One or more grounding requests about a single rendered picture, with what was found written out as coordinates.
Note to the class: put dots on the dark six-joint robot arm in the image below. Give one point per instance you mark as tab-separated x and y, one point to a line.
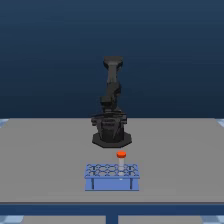
112	78

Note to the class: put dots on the clear orange-capped centrifuge tube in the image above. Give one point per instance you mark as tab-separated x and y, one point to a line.
121	163

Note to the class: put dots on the blue test tube rack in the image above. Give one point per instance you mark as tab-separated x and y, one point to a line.
111	181

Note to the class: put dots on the blue table frame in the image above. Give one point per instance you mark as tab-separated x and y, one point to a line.
112	209

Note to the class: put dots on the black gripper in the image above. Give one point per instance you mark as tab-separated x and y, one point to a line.
109	118

